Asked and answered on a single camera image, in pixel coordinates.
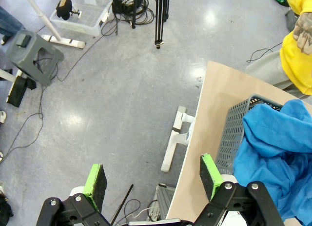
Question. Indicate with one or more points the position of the thin black rod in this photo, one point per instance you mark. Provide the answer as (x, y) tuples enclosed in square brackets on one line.
[(122, 204)]

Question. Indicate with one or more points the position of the grey plastic step stool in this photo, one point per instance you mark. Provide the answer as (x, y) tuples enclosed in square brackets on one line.
[(24, 55)]

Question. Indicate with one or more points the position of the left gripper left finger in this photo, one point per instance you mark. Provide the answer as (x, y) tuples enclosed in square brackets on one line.
[(97, 187)]

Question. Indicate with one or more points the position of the black fabric item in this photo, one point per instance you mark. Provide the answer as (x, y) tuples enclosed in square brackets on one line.
[(64, 10)]

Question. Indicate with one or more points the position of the black block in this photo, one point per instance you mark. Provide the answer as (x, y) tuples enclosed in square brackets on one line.
[(18, 91)]

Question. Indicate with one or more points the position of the person in yellow hoodie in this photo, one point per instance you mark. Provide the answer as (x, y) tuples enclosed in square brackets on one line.
[(297, 72)]

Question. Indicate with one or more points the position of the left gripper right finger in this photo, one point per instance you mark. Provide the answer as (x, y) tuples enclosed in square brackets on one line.
[(209, 177)]

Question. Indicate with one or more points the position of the aluminium frame profile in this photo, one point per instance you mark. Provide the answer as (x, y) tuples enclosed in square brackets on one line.
[(163, 199)]

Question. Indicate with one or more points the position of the person in blue jeans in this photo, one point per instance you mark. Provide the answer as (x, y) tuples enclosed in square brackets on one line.
[(8, 23)]

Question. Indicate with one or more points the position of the person's right forearm yellow sleeve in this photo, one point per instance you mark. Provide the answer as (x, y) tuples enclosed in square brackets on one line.
[(301, 1)]

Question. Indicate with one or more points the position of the white table leg foot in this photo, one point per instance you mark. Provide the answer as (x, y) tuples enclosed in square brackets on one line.
[(170, 148)]

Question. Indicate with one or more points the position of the dark blue garment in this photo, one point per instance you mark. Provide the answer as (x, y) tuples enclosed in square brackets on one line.
[(273, 150)]

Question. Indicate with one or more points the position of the person's right hand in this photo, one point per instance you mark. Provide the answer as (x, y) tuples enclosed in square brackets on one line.
[(304, 33)]

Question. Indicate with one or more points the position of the clear plastic storage bin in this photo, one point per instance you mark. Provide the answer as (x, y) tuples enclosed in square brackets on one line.
[(92, 18)]

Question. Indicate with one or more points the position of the grey plastic lattice basket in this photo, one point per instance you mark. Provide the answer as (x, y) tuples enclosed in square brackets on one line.
[(231, 138)]

